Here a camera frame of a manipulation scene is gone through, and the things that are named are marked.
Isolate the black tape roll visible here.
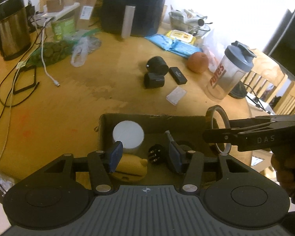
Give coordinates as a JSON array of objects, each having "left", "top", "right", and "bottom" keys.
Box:
[{"left": 205, "top": 105, "right": 231, "bottom": 156}]

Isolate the yellow bear case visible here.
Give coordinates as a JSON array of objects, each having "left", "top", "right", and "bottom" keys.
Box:
[{"left": 111, "top": 153, "right": 148, "bottom": 183}]

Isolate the black round plug adapter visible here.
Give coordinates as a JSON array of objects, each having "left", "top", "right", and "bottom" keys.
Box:
[{"left": 148, "top": 144, "right": 165, "bottom": 165}]

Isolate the white lidded jar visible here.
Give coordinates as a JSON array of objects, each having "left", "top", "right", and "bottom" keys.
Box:
[{"left": 112, "top": 120, "right": 144, "bottom": 154}]

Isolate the clear plastic case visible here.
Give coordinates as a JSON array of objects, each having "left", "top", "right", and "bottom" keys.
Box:
[{"left": 166, "top": 86, "right": 187, "bottom": 105}]

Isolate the black rectangular case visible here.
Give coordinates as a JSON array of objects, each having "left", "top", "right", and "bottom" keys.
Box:
[{"left": 169, "top": 67, "right": 187, "bottom": 85}]

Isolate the black cube adapter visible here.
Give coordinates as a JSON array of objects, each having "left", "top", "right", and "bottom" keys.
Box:
[{"left": 144, "top": 73, "right": 165, "bottom": 89}]

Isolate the black cylinder case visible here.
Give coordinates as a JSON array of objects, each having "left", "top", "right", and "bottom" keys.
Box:
[{"left": 146, "top": 56, "right": 169, "bottom": 76}]

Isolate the patterned grey pen stick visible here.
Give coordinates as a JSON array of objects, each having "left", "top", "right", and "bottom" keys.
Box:
[{"left": 165, "top": 130, "right": 177, "bottom": 146}]

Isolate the person right hand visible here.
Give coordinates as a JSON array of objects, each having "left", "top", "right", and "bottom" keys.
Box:
[{"left": 271, "top": 145, "right": 295, "bottom": 204}]

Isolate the brown cardboard box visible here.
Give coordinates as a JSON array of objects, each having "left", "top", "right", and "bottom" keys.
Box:
[{"left": 95, "top": 112, "right": 254, "bottom": 190}]

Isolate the wooden chair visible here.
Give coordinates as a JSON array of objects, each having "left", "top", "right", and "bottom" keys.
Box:
[{"left": 241, "top": 49, "right": 295, "bottom": 114}]

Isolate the shaker bottle grey lid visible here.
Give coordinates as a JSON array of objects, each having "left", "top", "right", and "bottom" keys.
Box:
[{"left": 205, "top": 41, "right": 256, "bottom": 101}]

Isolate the orange-brown apple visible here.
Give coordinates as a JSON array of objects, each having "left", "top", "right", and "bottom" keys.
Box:
[{"left": 186, "top": 52, "right": 209, "bottom": 74}]

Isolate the white plastic bag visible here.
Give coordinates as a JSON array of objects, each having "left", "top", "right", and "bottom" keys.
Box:
[{"left": 202, "top": 30, "right": 227, "bottom": 73}]

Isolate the blue wipes pack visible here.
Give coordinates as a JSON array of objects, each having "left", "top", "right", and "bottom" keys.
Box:
[
  {"left": 169, "top": 40, "right": 203, "bottom": 59},
  {"left": 145, "top": 34, "right": 178, "bottom": 51}
]

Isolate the yellow wipes pack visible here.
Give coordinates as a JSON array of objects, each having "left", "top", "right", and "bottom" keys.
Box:
[{"left": 166, "top": 30, "right": 196, "bottom": 45}]

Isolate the clear plastic bag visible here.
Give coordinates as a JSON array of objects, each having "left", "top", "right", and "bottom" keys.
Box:
[{"left": 71, "top": 36, "right": 102, "bottom": 67}]

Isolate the glass bowl with clutter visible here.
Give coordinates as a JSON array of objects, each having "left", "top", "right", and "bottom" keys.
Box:
[{"left": 168, "top": 7, "right": 212, "bottom": 38}]

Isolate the green mesh produce bag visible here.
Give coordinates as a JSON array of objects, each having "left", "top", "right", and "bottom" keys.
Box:
[{"left": 25, "top": 40, "right": 76, "bottom": 67}]

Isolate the green label can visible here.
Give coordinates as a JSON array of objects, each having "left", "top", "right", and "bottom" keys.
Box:
[{"left": 52, "top": 16, "right": 76, "bottom": 41}]

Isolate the black air fryer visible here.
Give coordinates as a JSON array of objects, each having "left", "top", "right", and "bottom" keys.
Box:
[{"left": 100, "top": 0, "right": 165, "bottom": 39}]

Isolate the white power strip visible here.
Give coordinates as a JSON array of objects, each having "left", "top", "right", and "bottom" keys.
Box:
[{"left": 34, "top": 2, "right": 80, "bottom": 22}]

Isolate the steel electric kettle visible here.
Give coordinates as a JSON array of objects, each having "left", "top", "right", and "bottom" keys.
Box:
[{"left": 0, "top": 0, "right": 31, "bottom": 61}]

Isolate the tall cardboard box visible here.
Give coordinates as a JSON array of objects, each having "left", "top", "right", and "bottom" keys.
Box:
[{"left": 76, "top": 0, "right": 97, "bottom": 30}]

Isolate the white usb cable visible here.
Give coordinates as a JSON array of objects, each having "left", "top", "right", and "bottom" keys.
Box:
[{"left": 38, "top": 17, "right": 61, "bottom": 88}]

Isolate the black cable loop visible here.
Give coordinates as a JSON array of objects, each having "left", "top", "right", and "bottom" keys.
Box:
[{"left": 0, "top": 24, "right": 47, "bottom": 175}]

